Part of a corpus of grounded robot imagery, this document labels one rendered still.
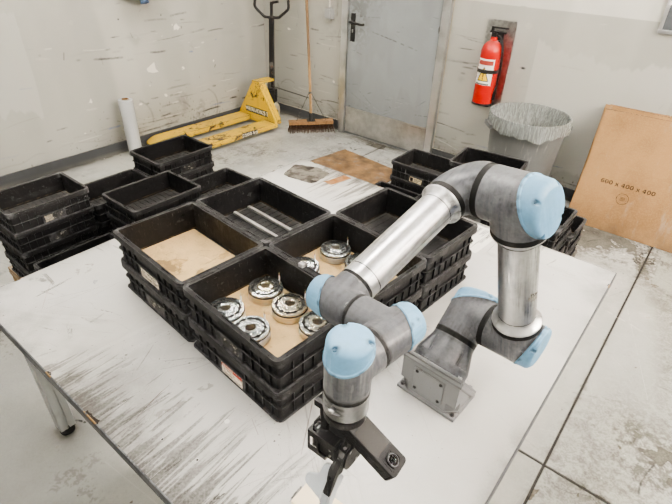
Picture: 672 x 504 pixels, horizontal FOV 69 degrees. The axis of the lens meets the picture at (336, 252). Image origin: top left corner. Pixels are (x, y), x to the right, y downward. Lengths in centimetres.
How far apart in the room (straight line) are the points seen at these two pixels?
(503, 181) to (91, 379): 117
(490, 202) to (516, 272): 18
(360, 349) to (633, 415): 203
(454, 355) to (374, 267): 48
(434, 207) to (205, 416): 79
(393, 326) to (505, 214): 34
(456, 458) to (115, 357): 97
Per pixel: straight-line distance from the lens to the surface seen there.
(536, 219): 96
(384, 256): 90
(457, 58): 440
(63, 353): 164
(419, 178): 322
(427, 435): 133
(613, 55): 402
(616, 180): 395
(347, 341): 71
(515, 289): 113
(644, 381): 282
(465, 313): 131
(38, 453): 237
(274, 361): 114
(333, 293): 85
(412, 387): 138
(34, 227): 280
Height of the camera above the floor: 175
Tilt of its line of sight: 34 degrees down
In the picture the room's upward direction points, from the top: 2 degrees clockwise
